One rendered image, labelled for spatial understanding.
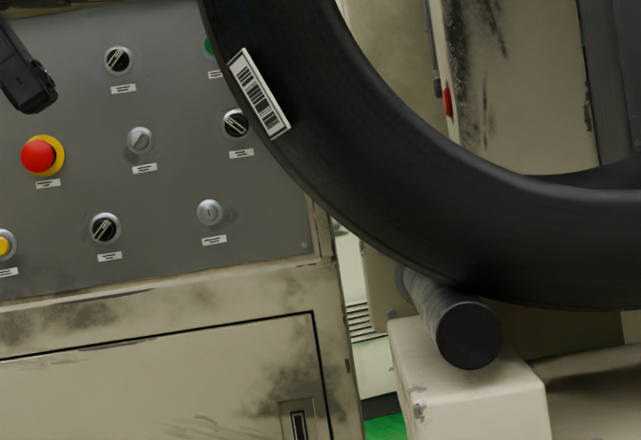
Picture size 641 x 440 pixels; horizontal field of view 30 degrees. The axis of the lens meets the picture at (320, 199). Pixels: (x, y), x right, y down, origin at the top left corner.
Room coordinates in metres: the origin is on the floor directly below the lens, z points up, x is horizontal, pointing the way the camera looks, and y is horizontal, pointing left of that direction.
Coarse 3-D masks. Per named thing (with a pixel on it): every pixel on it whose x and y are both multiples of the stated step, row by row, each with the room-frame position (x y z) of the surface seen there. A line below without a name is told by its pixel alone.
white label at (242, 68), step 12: (240, 60) 0.79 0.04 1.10; (252, 60) 0.78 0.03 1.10; (240, 72) 0.80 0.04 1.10; (252, 72) 0.78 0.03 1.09; (240, 84) 0.81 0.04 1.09; (252, 84) 0.79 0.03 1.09; (264, 84) 0.78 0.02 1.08; (252, 96) 0.80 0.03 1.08; (264, 96) 0.78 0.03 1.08; (252, 108) 0.81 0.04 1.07; (264, 108) 0.79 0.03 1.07; (276, 108) 0.78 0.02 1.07; (264, 120) 0.80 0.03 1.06; (276, 120) 0.79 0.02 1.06; (276, 132) 0.80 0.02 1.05
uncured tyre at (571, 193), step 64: (256, 0) 0.78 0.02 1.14; (320, 0) 0.77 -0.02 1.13; (256, 64) 0.80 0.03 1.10; (320, 64) 0.78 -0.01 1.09; (256, 128) 0.84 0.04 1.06; (320, 128) 0.78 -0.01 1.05; (384, 128) 0.78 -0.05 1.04; (320, 192) 0.82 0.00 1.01; (384, 192) 0.78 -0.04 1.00; (448, 192) 0.78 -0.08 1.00; (512, 192) 0.77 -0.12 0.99; (576, 192) 0.77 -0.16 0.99; (640, 192) 0.77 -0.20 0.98; (448, 256) 0.80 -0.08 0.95; (512, 256) 0.78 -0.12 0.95; (576, 256) 0.78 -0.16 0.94; (640, 256) 0.78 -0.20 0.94
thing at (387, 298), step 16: (368, 256) 1.13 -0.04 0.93; (384, 256) 1.13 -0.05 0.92; (368, 272) 1.13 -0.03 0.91; (384, 272) 1.13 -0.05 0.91; (400, 272) 1.12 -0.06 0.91; (368, 288) 1.13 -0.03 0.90; (384, 288) 1.13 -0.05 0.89; (400, 288) 1.12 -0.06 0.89; (368, 304) 1.13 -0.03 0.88; (384, 304) 1.13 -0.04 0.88; (400, 304) 1.13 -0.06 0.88; (496, 304) 1.13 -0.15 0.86; (512, 304) 1.13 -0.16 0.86; (384, 320) 1.13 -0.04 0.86
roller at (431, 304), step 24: (408, 288) 1.05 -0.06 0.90; (432, 288) 0.90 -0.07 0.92; (456, 288) 0.86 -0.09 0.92; (432, 312) 0.83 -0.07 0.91; (456, 312) 0.78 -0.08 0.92; (480, 312) 0.78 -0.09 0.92; (432, 336) 0.81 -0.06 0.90; (456, 336) 0.78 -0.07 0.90; (480, 336) 0.78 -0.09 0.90; (456, 360) 0.78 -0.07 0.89; (480, 360) 0.78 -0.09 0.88
